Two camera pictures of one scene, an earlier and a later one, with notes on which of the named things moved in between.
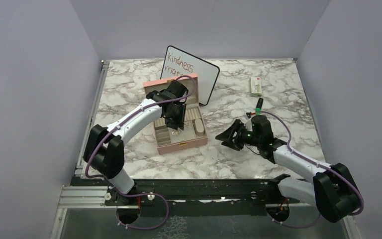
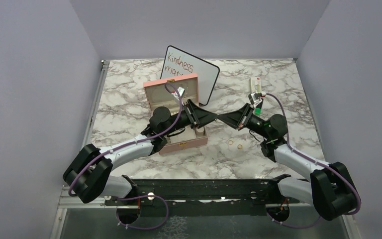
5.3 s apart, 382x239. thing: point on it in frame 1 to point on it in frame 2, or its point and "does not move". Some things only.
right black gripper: [228, 135] to [236, 118]
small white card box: [255, 87] does not move
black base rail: [185, 197] does not move
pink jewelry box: [168, 139] does not move
